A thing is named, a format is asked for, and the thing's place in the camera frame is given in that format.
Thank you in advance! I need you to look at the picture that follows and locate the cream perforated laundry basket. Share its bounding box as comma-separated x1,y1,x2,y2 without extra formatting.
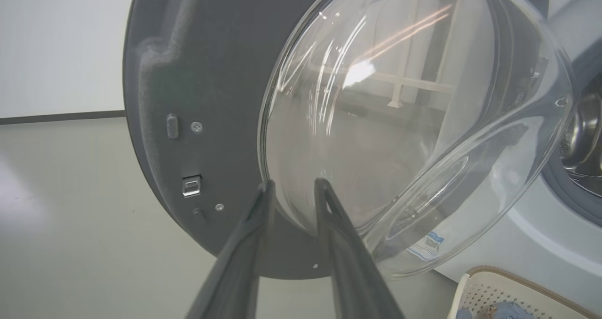
447,265,602,319

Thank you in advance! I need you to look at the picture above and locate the white front-load washing machine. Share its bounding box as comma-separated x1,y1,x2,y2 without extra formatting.
433,0,602,312

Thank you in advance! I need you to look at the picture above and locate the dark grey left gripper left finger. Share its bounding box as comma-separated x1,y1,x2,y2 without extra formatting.
187,180,276,319

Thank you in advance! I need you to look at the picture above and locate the blue cartoon print garment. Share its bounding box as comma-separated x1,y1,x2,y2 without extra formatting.
456,302,537,319

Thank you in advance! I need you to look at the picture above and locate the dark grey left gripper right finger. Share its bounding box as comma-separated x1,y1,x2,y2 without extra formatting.
314,178,405,319

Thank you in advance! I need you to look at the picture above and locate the washing machine door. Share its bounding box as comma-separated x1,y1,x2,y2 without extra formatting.
122,0,579,282

